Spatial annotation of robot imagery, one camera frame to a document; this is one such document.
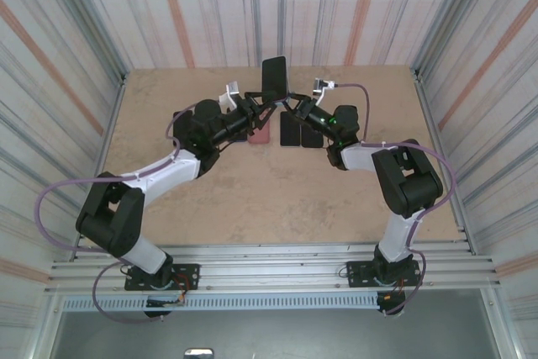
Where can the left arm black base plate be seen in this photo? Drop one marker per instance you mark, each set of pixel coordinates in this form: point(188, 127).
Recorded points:
point(189, 276)

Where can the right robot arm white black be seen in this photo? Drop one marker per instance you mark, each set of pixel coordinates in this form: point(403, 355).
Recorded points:
point(412, 184)

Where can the aluminium side rail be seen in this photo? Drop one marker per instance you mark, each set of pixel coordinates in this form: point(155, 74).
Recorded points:
point(119, 94)
point(425, 102)

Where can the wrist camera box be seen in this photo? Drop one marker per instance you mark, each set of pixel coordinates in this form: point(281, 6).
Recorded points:
point(231, 92)
point(321, 86)

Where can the black block under rail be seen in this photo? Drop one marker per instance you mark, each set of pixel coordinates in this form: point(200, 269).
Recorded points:
point(157, 314)
point(393, 306)

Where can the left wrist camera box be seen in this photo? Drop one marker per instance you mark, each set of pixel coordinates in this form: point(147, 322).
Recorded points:
point(231, 92)

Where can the pink phone case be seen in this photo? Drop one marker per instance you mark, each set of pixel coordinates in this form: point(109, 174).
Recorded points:
point(258, 137)

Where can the aluminium rail frame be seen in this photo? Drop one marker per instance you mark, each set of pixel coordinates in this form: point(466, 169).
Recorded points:
point(273, 268)

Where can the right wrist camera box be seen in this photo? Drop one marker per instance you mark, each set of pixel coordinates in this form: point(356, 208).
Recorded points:
point(321, 86)

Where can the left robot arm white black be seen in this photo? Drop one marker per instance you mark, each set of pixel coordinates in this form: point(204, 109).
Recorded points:
point(168, 172)

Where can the black phone case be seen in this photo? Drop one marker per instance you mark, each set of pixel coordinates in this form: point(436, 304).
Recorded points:
point(311, 138)

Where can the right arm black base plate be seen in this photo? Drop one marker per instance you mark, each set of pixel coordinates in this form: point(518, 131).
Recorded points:
point(357, 274)

